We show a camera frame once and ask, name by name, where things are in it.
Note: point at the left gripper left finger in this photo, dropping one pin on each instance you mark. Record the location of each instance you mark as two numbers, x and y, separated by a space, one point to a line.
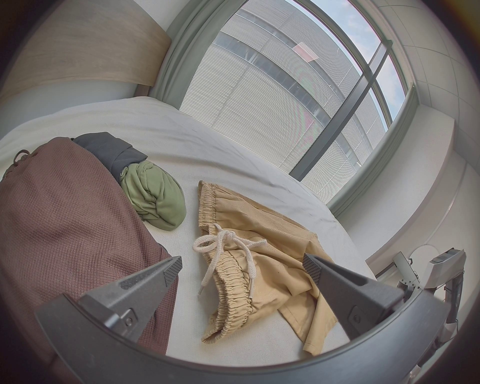
131 296

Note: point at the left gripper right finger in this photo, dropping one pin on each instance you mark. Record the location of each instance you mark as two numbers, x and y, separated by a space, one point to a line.
352 300

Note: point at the tan shorts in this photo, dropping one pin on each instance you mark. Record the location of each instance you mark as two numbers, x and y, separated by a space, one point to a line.
270 240

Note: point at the bed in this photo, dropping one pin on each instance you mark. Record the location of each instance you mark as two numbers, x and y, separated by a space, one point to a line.
225 157

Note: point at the brown garment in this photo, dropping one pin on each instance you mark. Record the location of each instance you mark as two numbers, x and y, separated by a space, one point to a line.
56 225

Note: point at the green garment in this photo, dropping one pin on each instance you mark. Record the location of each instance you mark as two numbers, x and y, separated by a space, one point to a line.
161 195

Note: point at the black garment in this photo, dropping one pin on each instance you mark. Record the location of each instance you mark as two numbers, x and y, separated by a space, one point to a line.
108 152

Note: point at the window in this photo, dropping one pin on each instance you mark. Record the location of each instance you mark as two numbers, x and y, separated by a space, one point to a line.
281 93

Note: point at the grey-green curtain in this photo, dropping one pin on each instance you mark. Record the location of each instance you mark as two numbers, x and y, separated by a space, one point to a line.
187 48

